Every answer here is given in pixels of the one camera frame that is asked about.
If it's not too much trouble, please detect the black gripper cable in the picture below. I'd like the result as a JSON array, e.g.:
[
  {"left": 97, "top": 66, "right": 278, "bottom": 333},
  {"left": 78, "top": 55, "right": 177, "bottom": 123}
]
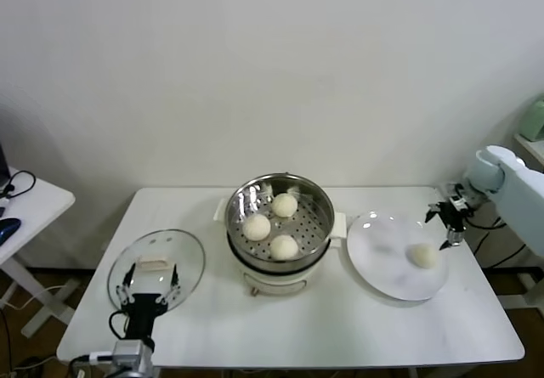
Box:
[
  {"left": 109, "top": 309, "right": 131, "bottom": 339},
  {"left": 465, "top": 216, "right": 509, "bottom": 231}
]

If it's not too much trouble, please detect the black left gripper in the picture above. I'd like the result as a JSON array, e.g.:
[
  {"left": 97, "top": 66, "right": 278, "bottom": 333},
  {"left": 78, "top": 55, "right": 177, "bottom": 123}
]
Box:
[{"left": 116, "top": 262, "right": 180, "bottom": 341}]

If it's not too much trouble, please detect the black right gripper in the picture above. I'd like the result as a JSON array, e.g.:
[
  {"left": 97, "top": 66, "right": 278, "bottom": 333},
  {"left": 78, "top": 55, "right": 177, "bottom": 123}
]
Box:
[{"left": 424, "top": 200, "right": 469, "bottom": 251}]

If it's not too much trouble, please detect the dark laptop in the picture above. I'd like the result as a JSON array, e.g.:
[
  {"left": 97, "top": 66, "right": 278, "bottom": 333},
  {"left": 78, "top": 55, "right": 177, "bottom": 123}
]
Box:
[{"left": 0, "top": 143, "right": 10, "bottom": 186}]

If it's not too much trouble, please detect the white steamed baozi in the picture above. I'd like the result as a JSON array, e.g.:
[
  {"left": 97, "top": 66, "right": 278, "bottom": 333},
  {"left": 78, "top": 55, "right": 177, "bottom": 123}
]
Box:
[
  {"left": 270, "top": 193, "right": 298, "bottom": 218},
  {"left": 407, "top": 243, "right": 439, "bottom": 268},
  {"left": 242, "top": 214, "right": 272, "bottom": 241},
  {"left": 269, "top": 234, "right": 300, "bottom": 262}
]

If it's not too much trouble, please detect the black wall cable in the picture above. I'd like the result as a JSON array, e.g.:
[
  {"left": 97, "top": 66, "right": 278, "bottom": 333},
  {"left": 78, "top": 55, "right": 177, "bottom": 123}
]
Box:
[{"left": 472, "top": 220, "right": 528, "bottom": 271}]

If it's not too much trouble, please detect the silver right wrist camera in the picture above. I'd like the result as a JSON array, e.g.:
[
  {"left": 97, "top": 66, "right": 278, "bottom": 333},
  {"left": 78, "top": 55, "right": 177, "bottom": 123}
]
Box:
[{"left": 441, "top": 182, "right": 469, "bottom": 209}]

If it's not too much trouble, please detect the black earphone cable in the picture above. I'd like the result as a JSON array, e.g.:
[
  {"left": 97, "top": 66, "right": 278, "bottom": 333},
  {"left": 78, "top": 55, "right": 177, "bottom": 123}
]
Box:
[{"left": 0, "top": 170, "right": 37, "bottom": 200}]

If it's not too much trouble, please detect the white floor cable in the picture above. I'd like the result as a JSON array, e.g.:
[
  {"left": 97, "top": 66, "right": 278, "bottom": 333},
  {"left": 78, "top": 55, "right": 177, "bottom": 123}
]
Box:
[{"left": 0, "top": 283, "right": 65, "bottom": 311}]

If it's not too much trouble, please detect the white side table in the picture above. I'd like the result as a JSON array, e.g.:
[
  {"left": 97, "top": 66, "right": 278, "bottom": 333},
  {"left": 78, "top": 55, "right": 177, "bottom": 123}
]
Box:
[{"left": 0, "top": 166, "right": 82, "bottom": 340}]

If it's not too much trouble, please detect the white round plate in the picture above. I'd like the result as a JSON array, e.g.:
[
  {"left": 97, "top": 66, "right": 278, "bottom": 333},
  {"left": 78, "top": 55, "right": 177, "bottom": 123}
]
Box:
[{"left": 346, "top": 210, "right": 451, "bottom": 302}]

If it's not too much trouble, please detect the white electric cooker pot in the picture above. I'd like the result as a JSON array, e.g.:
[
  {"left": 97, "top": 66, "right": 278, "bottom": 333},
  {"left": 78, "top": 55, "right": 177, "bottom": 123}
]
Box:
[{"left": 212, "top": 197, "right": 349, "bottom": 297}]

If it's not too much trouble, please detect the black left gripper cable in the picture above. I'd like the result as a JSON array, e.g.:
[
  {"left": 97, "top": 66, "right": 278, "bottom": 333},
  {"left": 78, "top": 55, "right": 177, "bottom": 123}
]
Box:
[{"left": 109, "top": 309, "right": 131, "bottom": 339}]

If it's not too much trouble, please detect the glass lid with cream handle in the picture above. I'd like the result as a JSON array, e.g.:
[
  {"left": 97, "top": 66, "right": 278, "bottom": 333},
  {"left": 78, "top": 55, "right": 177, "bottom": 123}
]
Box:
[{"left": 106, "top": 228, "right": 207, "bottom": 316}]

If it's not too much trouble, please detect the blue computer mouse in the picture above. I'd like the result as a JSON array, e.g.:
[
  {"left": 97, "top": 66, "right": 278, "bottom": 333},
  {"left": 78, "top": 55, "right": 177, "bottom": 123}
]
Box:
[{"left": 0, "top": 217, "right": 22, "bottom": 244}]

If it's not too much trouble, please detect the stainless steel steamer basket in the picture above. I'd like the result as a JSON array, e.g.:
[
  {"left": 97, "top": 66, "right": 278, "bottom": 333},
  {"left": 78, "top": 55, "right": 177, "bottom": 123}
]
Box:
[{"left": 224, "top": 173, "right": 336, "bottom": 268}]

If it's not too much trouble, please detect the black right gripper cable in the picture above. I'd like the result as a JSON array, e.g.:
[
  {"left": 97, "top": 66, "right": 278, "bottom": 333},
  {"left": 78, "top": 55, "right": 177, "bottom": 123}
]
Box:
[{"left": 465, "top": 216, "right": 509, "bottom": 231}]

